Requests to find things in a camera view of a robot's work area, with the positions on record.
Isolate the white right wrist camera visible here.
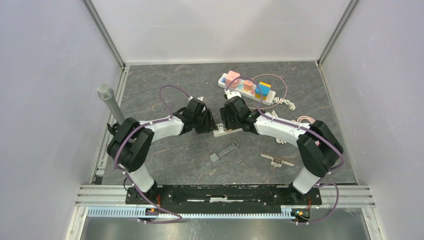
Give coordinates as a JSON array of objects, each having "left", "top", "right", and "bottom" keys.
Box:
[{"left": 224, "top": 89, "right": 242, "bottom": 100}]

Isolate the aluminium front rail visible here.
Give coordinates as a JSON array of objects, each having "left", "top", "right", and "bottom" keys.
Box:
[{"left": 76, "top": 184, "right": 375, "bottom": 221}]

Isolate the pink cube plug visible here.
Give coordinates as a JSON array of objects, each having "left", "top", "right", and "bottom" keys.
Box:
[{"left": 224, "top": 70, "right": 240, "bottom": 89}]

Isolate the coiled pink charging cable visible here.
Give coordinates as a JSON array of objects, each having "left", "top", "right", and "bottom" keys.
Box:
[{"left": 295, "top": 115, "right": 316, "bottom": 125}]

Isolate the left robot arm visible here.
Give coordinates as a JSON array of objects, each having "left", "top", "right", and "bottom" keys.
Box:
[{"left": 106, "top": 98, "right": 217, "bottom": 204}]

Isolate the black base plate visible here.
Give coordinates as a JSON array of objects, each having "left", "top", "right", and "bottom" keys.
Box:
[{"left": 125, "top": 184, "right": 323, "bottom": 214}]

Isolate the small orange plug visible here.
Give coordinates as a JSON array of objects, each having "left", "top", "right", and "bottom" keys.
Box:
[{"left": 243, "top": 80, "right": 253, "bottom": 92}]

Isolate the purple cable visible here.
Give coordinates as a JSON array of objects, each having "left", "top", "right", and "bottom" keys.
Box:
[
  {"left": 113, "top": 85, "right": 193, "bottom": 225},
  {"left": 225, "top": 76, "right": 345, "bottom": 226}
]

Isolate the long white power strip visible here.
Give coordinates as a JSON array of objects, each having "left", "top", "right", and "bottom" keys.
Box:
[{"left": 217, "top": 73, "right": 277, "bottom": 107}]

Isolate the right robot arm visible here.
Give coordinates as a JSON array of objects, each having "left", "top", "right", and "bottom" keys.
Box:
[{"left": 219, "top": 96, "right": 345, "bottom": 204}]

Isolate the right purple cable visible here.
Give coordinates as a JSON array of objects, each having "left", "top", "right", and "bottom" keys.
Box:
[{"left": 225, "top": 76, "right": 345, "bottom": 226}]

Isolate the yellow cube plug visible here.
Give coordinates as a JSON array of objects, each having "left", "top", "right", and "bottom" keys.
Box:
[{"left": 254, "top": 82, "right": 271, "bottom": 101}]

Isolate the silver microphone on stand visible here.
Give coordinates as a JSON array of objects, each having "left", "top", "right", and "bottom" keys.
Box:
[{"left": 97, "top": 83, "right": 125, "bottom": 126}]

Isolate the blue plug adapter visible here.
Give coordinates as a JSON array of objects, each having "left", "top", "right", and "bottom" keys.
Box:
[{"left": 255, "top": 82, "right": 271, "bottom": 97}]

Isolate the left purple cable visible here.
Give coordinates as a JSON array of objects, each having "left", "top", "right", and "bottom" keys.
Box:
[{"left": 113, "top": 85, "right": 193, "bottom": 225}]

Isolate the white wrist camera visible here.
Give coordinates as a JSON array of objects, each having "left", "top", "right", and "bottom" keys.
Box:
[
  {"left": 224, "top": 89, "right": 242, "bottom": 100},
  {"left": 188, "top": 96, "right": 204, "bottom": 103}
]

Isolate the small white power strip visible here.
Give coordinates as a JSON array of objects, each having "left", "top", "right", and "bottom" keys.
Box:
[{"left": 212, "top": 123, "right": 243, "bottom": 137}]

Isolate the beige toothed ruler piece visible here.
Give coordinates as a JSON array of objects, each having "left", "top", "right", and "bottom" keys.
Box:
[{"left": 260, "top": 152, "right": 295, "bottom": 168}]

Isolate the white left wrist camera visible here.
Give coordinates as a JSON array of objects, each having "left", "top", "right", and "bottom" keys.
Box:
[{"left": 188, "top": 96, "right": 204, "bottom": 103}]

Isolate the pink thin cable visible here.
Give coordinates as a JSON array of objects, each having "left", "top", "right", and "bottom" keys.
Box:
[{"left": 246, "top": 73, "right": 288, "bottom": 111}]

